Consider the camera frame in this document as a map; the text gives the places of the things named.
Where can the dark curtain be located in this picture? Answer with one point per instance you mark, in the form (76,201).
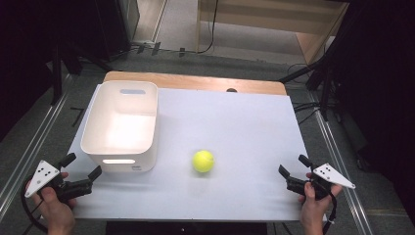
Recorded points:
(381,81)
(39,29)

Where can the white table cover sheet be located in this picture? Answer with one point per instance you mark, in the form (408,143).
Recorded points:
(235,137)

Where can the metal floor rail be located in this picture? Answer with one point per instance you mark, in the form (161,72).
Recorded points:
(29,153)
(342,169)

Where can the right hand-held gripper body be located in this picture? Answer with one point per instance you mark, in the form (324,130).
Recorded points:
(332,175)

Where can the light wooden frame furniture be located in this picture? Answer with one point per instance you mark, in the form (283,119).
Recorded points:
(270,16)

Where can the yellow tennis ball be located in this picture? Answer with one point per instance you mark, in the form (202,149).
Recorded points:
(203,161)

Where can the white plastic storage bin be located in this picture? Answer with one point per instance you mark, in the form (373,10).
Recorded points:
(121,130)

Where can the wooden table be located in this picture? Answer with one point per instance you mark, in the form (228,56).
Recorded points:
(195,81)

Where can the black metal stand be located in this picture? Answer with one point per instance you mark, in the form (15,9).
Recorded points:
(324,94)
(57,75)

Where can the person's right hand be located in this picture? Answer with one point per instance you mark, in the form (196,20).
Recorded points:
(311,212)

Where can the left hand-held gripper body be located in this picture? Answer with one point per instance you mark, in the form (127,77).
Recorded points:
(40,178)

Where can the person's left hand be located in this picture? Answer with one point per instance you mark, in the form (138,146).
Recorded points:
(58,215)

